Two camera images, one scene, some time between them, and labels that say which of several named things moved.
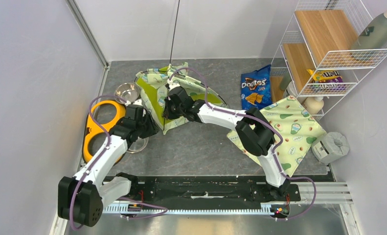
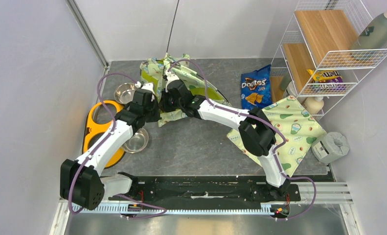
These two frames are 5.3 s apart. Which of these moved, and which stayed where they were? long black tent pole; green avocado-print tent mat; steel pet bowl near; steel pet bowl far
Moved: long black tent pole
Stayed: steel pet bowl far; green avocado-print tent mat; steel pet bowl near
